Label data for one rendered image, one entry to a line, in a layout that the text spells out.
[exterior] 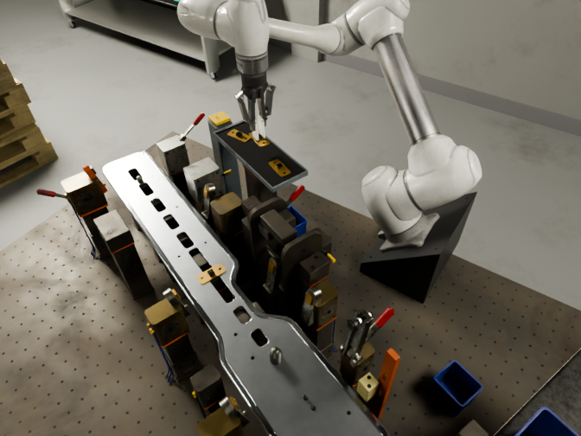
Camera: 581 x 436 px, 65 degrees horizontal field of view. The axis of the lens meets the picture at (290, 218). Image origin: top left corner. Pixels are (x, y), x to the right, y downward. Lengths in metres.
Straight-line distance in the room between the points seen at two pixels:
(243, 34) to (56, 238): 1.24
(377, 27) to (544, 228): 1.95
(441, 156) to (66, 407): 1.40
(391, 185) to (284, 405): 0.78
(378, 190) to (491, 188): 1.87
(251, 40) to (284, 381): 0.87
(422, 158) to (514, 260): 1.54
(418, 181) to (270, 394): 0.80
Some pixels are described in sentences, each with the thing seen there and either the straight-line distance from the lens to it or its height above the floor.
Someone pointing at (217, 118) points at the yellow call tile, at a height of 1.16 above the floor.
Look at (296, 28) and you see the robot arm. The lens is 1.55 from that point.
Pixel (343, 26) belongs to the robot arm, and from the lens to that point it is 1.72.
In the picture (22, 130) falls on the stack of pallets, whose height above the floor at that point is 0.31.
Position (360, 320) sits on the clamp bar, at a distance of 1.04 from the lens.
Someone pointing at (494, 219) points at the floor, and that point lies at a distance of 3.13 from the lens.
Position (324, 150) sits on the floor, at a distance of 3.42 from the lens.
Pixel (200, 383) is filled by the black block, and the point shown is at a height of 0.99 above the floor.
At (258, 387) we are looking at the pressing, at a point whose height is 1.00.
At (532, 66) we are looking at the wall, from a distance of 3.95.
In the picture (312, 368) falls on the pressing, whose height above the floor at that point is 1.00.
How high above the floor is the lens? 2.09
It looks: 46 degrees down
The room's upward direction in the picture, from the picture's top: 2 degrees counter-clockwise
